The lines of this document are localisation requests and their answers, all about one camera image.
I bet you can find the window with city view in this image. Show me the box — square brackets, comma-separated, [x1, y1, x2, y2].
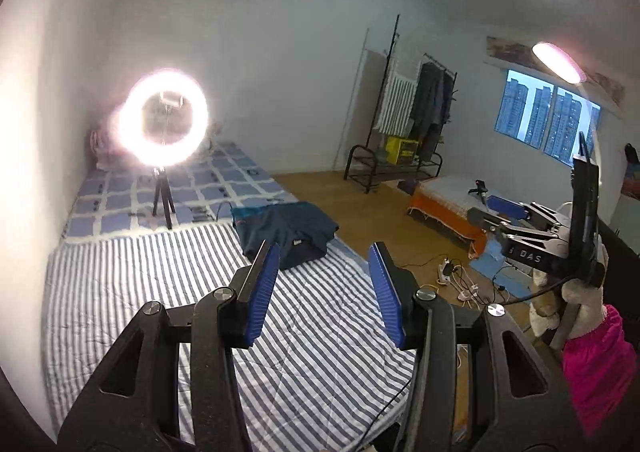
[495, 70, 602, 166]

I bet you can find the white power strip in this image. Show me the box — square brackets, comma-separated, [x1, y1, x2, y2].
[436, 258, 454, 285]

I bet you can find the striped grey white bed sheet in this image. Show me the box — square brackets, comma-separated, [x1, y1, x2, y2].
[42, 224, 414, 451]

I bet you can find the striped hanging towel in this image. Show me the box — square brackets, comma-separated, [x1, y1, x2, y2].
[375, 73, 418, 138]

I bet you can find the black clothes rack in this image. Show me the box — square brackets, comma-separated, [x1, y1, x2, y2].
[343, 18, 458, 193]

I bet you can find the orange small bed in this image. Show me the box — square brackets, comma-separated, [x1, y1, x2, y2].
[407, 176, 495, 259]

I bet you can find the black cable on bed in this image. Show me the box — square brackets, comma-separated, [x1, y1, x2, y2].
[174, 200, 237, 224]

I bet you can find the blue checked bed cover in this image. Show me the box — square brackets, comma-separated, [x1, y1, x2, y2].
[62, 141, 295, 243]

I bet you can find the pink sleeved right forearm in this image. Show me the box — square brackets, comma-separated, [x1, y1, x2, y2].
[562, 305, 638, 438]

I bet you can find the teal plaid fleece shirt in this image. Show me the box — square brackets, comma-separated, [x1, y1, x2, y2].
[231, 202, 340, 270]

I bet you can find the glowing ring light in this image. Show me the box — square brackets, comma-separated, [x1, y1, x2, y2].
[111, 68, 209, 168]

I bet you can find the white gloved right hand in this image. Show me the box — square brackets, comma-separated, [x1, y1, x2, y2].
[529, 279, 608, 340]

